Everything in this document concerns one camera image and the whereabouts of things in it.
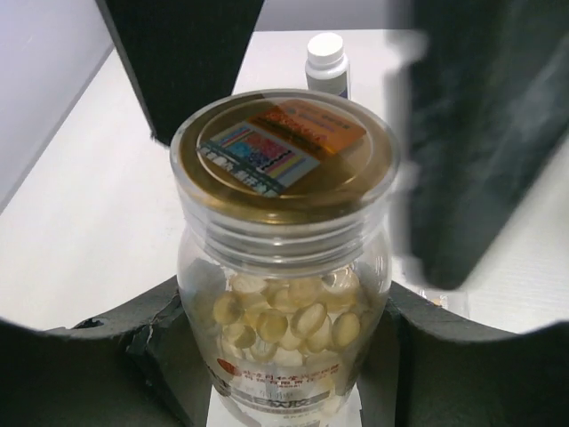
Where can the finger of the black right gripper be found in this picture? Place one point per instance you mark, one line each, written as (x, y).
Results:
(179, 55)
(486, 110)

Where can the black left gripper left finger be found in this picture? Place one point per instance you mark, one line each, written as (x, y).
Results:
(135, 365)

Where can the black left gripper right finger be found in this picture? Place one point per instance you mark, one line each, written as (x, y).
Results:
(429, 367)

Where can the gold bottle cap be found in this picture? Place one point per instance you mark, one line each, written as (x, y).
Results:
(283, 156)

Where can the clear bottle of yellow pills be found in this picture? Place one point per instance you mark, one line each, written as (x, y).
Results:
(283, 314)

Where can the weekly pill organizer strip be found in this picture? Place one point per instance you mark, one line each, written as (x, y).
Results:
(456, 302)

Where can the white blue small bottle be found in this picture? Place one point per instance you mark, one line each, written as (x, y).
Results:
(327, 65)

